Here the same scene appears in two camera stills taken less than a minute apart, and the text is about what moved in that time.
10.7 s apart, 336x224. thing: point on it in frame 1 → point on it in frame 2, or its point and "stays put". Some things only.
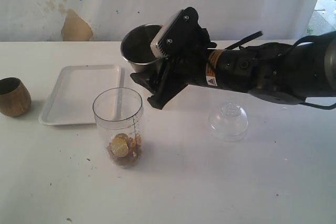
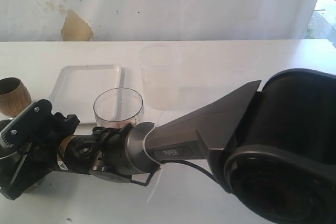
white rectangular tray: (71, 102) stays put
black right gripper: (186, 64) → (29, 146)
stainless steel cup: (136, 48) → (7, 155)
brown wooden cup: (15, 97) stays put
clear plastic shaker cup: (119, 113) stays put
